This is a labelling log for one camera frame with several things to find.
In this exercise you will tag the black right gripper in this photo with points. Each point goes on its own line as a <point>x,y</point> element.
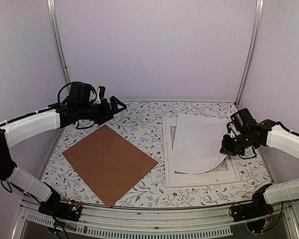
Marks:
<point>226,150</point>

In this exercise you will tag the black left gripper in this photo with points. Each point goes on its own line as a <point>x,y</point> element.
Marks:
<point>107,113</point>

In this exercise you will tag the dark red blue photo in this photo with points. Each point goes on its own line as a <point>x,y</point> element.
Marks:
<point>197,143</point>

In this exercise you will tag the brown cardboard backing board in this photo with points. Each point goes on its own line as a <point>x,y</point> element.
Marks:
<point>109,164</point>

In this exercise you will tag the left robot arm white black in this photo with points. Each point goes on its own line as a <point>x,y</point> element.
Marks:
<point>84,102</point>

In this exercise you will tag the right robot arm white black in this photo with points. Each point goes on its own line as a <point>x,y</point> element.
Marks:
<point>270,134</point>

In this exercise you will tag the floral patterned table cover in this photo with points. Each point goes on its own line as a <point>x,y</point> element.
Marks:
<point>141,125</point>

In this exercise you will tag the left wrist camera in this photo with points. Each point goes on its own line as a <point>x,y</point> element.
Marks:
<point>99,93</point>

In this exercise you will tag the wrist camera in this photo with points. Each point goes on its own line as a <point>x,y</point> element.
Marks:
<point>243,120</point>
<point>99,93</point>

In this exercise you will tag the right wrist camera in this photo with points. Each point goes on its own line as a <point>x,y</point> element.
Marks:
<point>243,120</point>

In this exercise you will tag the white picture frame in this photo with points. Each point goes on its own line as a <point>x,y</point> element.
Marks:
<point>201,180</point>

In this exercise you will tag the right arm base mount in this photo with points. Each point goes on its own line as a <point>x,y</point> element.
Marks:
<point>258,207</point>

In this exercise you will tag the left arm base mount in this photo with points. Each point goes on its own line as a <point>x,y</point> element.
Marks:
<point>70,210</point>

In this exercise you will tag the aluminium front rail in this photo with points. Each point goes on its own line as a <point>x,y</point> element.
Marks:
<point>98,222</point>

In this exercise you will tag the left aluminium corner post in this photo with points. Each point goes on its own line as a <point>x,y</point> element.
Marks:
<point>57,40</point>

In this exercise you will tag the aluminium corner post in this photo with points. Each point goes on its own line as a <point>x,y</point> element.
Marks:
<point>251,51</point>
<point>57,40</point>

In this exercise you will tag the right aluminium corner post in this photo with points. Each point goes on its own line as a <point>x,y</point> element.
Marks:
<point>251,51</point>

